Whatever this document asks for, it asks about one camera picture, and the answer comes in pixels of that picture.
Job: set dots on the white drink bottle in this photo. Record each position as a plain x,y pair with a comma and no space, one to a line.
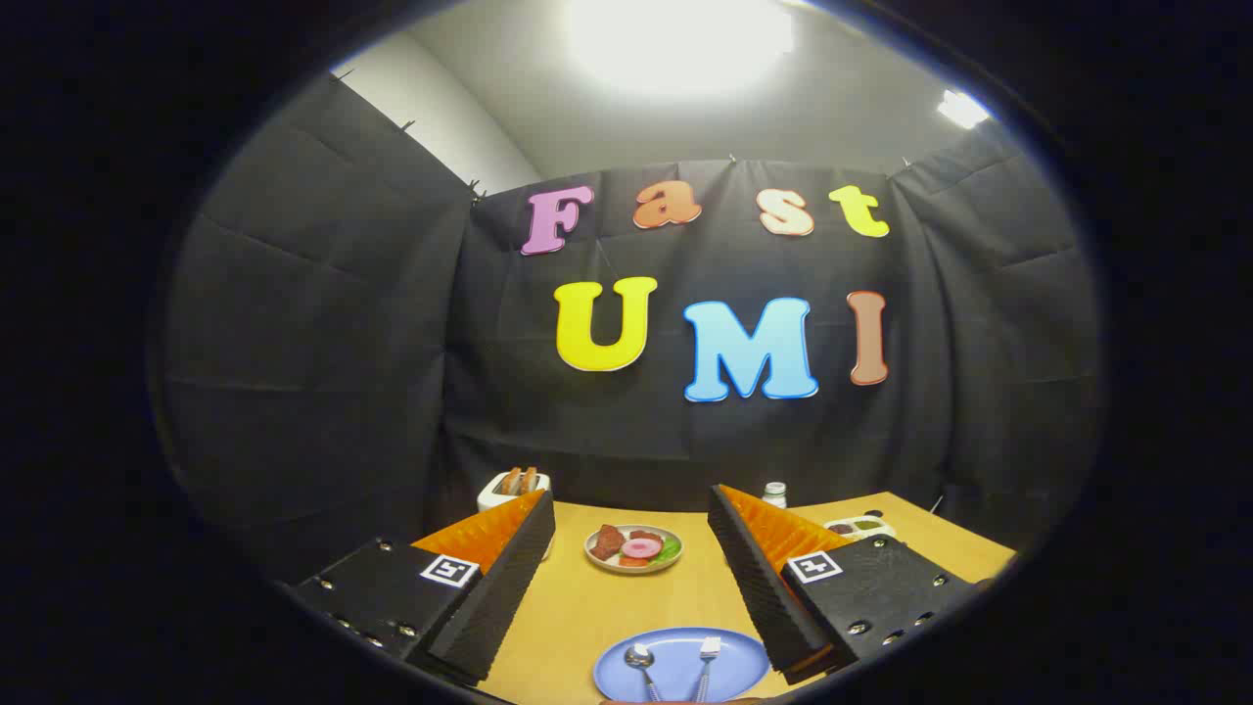
774,495

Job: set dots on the white divided snack dish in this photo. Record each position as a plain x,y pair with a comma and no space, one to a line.
861,527

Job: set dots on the brown meat slice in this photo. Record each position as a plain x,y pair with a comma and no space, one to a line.
606,541

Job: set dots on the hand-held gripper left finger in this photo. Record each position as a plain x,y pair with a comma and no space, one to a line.
494,597

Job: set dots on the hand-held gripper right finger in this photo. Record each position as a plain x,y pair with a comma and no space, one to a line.
764,597

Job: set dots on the toast slice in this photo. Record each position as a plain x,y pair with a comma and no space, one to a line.
510,480
530,478

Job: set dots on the small plate with food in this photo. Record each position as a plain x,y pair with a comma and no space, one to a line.
597,560

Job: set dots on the green lettuce leaf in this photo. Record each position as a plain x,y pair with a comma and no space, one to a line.
670,550

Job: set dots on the white toaster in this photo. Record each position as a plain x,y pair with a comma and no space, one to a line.
494,501

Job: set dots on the blue plate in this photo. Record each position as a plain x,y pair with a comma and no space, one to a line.
675,661

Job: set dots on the small ceiling light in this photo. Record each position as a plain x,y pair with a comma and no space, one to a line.
962,109

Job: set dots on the pink ham slice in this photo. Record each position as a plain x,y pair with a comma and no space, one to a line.
642,547

